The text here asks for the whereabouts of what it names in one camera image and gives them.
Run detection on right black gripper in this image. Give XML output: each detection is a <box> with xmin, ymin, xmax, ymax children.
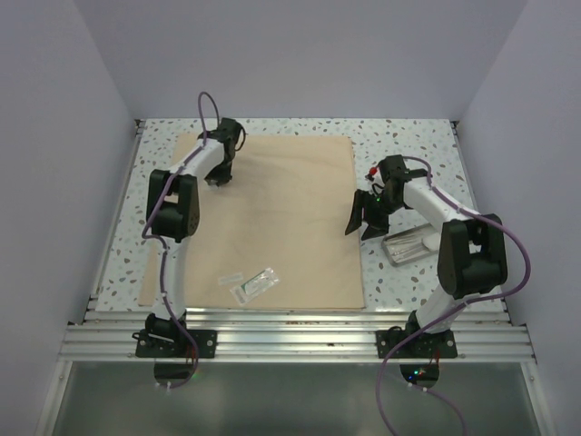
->
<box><xmin>345</xmin><ymin>189</ymin><xmax>404</xmax><ymax>242</ymax></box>

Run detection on metal instrument tray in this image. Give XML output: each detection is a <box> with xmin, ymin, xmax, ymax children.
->
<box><xmin>381</xmin><ymin>224</ymin><xmax>440</xmax><ymax>267</ymax></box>

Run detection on beige cloth mat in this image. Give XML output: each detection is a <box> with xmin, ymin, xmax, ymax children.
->
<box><xmin>138</xmin><ymin>134</ymin><xmax>367</xmax><ymax>312</ymax></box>

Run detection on small clear sachet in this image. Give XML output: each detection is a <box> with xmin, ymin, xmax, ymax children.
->
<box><xmin>218</xmin><ymin>272</ymin><xmax>243</xmax><ymax>286</ymax></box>

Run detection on green suture packet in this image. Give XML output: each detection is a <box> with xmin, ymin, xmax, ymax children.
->
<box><xmin>231</xmin><ymin>268</ymin><xmax>280</xmax><ymax>305</ymax></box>

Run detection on steel straight forceps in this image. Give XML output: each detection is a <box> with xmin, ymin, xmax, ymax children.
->
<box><xmin>386</xmin><ymin>236</ymin><xmax>429</xmax><ymax>257</ymax></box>

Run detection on white gauze pad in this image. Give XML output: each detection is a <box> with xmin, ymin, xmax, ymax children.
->
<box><xmin>422</xmin><ymin>233</ymin><xmax>440</xmax><ymax>252</ymax></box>

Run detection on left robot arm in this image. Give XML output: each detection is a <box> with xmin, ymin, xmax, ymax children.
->
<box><xmin>143</xmin><ymin>118</ymin><xmax>246</xmax><ymax>357</ymax></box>

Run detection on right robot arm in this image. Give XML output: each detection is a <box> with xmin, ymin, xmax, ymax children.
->
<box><xmin>345</xmin><ymin>154</ymin><xmax>507</xmax><ymax>357</ymax></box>

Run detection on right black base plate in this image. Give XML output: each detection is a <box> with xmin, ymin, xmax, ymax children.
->
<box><xmin>375</xmin><ymin>326</ymin><xmax>458</xmax><ymax>360</ymax></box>

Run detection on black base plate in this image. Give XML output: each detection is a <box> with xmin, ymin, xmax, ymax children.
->
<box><xmin>132</xmin><ymin>330</ymin><xmax>218</xmax><ymax>359</ymax></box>
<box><xmin>375</xmin><ymin>326</ymin><xmax>458</xmax><ymax>360</ymax></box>

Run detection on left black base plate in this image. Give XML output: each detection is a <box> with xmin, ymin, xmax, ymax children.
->
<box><xmin>132</xmin><ymin>330</ymin><xmax>218</xmax><ymax>359</ymax></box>

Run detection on aluminium frame rail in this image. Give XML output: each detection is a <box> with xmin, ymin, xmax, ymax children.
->
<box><xmin>58</xmin><ymin>309</ymin><xmax>535</xmax><ymax>363</ymax></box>

